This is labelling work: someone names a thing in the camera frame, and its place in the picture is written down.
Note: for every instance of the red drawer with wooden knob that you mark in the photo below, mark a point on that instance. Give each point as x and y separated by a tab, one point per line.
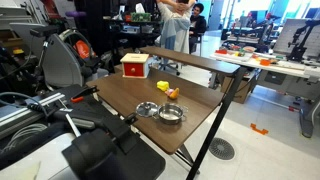
133	69

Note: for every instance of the black robot arm on stand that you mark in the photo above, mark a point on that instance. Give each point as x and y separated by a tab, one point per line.
300	40

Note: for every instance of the pink and orange toy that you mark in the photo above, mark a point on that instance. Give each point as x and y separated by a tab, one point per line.
173	93

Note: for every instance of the silver metal bowl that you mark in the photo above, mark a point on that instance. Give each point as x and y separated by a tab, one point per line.
146	109

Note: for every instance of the small steel pot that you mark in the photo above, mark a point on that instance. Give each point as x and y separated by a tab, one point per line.
170	113

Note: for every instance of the brown wooden desk black legs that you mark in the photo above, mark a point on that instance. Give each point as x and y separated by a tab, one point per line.
133	96

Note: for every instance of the red box with white top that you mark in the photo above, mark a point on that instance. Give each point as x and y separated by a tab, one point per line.
135	58

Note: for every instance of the light blue jacket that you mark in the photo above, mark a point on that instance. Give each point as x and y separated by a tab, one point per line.
175	33

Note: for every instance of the black storage shelf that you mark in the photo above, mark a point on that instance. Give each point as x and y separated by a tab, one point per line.
133	33

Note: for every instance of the flat orange object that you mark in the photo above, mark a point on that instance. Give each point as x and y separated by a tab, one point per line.
221	51

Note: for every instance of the green box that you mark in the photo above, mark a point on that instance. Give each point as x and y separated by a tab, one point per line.
140	17

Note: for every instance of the person in black hoodie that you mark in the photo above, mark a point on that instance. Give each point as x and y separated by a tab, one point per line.
197	23

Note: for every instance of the cardboard box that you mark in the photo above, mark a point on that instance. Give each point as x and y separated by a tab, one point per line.
240	88

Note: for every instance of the round floor drain grate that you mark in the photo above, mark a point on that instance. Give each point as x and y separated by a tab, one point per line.
221	148

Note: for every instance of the grey machine with orange logo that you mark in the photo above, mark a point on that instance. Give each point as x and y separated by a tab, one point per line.
63	63

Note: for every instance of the orange floor tape marker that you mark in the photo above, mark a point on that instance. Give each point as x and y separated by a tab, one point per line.
258	129

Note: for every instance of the orange cup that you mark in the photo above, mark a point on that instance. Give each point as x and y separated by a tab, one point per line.
265	62

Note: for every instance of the purple roll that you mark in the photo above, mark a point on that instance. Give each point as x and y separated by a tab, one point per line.
75	14

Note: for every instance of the white work table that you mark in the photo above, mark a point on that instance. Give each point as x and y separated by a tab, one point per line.
286	66

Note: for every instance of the grey perforated board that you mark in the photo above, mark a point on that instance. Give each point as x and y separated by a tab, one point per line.
286	36

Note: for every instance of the small yellow object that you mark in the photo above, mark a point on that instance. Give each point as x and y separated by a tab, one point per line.
18	51

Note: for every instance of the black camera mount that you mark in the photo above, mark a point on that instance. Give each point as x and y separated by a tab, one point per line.
110	150

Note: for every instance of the aluminium rail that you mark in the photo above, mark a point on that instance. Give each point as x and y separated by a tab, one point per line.
23	111

